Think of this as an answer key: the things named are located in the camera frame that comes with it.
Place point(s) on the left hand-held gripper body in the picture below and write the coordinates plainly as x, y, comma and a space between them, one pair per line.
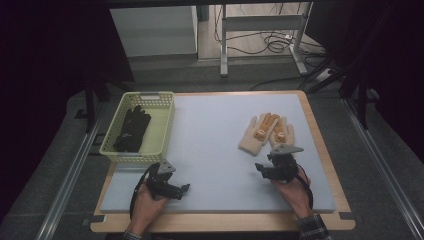
161, 185

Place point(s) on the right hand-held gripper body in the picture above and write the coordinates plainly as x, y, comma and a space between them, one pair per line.
283, 166

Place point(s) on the pale green plastic basket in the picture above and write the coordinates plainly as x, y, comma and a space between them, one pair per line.
156, 133

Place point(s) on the black glove with small logo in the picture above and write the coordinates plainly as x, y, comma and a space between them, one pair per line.
135, 125

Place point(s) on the person's left hand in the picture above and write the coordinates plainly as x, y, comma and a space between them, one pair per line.
146, 210

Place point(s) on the person's right hand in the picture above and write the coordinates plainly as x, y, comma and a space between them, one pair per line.
295, 196

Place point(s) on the beige knit glove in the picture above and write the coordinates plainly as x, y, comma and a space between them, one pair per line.
282, 135
255, 135

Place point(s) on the grey foam mat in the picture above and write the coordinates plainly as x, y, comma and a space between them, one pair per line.
216, 150

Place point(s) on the person's left plaid sleeve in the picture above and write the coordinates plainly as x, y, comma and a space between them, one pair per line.
130, 236

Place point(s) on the person's plaid sleeve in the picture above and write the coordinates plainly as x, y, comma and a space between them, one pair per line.
130, 236
313, 228

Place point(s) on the person's right plaid sleeve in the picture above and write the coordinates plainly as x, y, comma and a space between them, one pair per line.
313, 228

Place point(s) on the black stand leg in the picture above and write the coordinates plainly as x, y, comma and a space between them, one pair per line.
361, 103
89, 103

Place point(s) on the white cabinet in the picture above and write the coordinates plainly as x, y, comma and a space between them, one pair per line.
156, 31

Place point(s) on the aluminium rail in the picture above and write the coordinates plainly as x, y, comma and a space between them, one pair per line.
383, 166
63, 186

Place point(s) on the white metal desk frame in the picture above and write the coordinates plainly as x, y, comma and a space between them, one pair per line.
260, 23

